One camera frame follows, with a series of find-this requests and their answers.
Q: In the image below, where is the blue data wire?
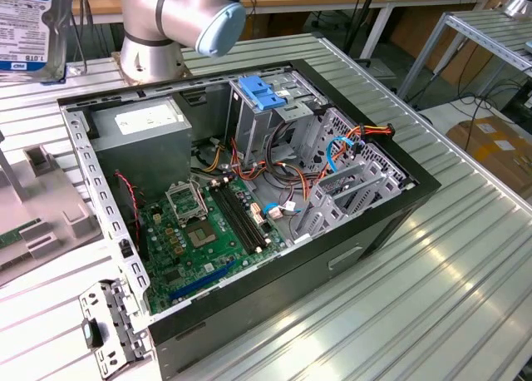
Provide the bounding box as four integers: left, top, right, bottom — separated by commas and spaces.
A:
326, 135, 361, 174

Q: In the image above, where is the orange red yellow power wire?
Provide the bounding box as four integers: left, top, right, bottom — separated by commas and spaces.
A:
344, 123, 394, 144

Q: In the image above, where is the hard disk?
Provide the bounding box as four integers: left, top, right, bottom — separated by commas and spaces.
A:
0, 0, 68, 85

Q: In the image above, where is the grey disk bay cage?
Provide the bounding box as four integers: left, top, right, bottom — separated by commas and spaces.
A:
290, 158, 416, 245

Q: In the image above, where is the black RAM slot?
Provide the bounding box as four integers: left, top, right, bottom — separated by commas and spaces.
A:
215, 182, 261, 253
209, 184, 256, 255
220, 181, 264, 250
225, 180, 269, 248

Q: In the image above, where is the grey optical drive cage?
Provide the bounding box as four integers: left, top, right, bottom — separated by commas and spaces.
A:
227, 71, 329, 168

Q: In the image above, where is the green motherboard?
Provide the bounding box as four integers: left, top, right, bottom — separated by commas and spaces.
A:
139, 176, 292, 315

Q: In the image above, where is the blue plastic drive latch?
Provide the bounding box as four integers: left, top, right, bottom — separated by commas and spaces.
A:
239, 76, 288, 111

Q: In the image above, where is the blue expansion slot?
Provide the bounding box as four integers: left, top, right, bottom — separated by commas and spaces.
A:
168, 260, 236, 303

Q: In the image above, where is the black open PC case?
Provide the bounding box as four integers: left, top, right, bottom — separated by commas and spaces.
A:
57, 58, 442, 381

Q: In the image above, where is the grey power supply unit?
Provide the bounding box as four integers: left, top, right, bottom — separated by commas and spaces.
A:
89, 100, 195, 199

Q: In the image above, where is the black case fan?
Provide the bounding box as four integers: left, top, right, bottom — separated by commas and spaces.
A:
114, 172, 149, 261

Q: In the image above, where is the black tripod stand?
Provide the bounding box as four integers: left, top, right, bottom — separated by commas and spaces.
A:
342, 0, 383, 68

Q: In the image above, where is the grey parts rack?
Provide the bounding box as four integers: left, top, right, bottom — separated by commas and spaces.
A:
0, 129, 105, 289

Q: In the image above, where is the brown cardboard box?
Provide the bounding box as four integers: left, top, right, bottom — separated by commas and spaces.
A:
446, 114, 532, 199

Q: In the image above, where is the black latch with teal tab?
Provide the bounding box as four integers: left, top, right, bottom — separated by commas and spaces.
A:
81, 318, 105, 349

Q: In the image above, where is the green RAM stick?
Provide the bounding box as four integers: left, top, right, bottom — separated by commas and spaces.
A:
0, 217, 42, 250

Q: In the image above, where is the metal slat side table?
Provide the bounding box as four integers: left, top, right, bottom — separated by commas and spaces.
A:
397, 8, 532, 103

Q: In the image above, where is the pale blue board wire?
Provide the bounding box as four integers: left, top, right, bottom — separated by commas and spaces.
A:
264, 203, 301, 220

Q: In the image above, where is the thick black cable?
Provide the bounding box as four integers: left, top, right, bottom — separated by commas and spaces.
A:
265, 121, 317, 178

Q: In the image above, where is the red orange wire bundle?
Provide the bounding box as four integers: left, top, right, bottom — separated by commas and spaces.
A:
229, 137, 318, 203

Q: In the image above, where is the yellow black wire bundle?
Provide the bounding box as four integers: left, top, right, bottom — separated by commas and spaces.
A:
195, 137, 228, 174

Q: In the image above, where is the metal socket cover frame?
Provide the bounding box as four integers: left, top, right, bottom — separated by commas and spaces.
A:
165, 181, 209, 228

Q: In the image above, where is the red black twisted wire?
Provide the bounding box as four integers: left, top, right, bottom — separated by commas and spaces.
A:
114, 171, 145, 216

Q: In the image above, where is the grey expansion card bracket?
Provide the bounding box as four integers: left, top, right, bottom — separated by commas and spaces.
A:
78, 279, 150, 378

